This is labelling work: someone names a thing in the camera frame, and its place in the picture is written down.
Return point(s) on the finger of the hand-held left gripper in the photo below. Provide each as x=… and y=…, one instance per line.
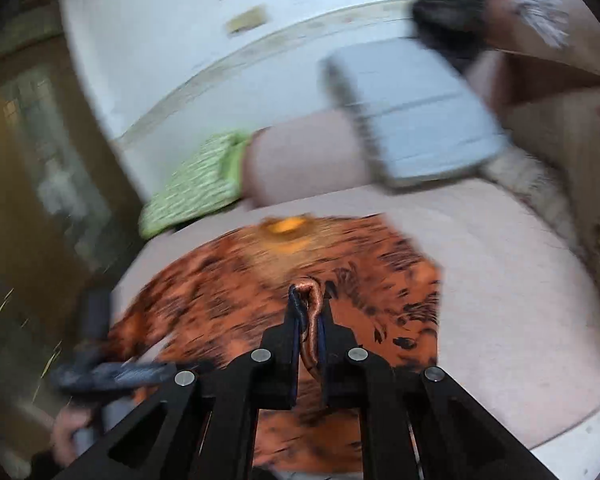
x=155, y=372

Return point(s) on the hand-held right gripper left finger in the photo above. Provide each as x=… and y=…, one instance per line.
x=294, y=355

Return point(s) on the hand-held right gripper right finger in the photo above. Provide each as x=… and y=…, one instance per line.
x=325, y=355

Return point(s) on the orange floral garment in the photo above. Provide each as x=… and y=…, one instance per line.
x=380, y=285

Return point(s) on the person's left hand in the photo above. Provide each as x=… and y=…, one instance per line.
x=64, y=432

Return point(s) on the green patterned pillow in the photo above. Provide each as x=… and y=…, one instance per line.
x=195, y=185

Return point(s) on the wooden cabinet with glass door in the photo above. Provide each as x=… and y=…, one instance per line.
x=40, y=185

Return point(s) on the pink bolster pillow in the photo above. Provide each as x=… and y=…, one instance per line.
x=305, y=160

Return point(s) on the brown upholstered backrest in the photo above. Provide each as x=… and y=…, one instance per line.
x=570, y=125

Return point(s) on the dark fluffy object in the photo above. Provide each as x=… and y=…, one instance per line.
x=450, y=15

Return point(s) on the white patterned cloth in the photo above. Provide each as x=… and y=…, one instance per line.
x=542, y=12

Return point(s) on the small wall frame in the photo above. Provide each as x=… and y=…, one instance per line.
x=247, y=20

